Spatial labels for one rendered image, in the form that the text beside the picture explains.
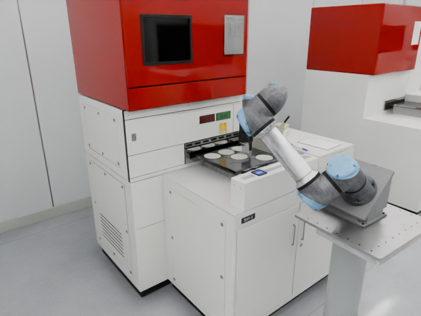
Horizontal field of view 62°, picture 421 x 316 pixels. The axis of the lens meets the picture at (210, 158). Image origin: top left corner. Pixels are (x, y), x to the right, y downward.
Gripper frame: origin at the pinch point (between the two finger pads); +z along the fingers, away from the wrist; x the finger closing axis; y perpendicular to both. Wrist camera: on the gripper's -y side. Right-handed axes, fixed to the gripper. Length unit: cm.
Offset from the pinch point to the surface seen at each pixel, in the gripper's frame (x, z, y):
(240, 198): 51, 4, 3
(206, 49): -4, -59, 27
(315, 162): 14.8, -2.2, -34.9
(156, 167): 17, 4, 53
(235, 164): 13.2, 1.6, 7.7
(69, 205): -75, 84, 169
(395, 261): -39, 91, -108
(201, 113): -6.9, -22.6, 30.4
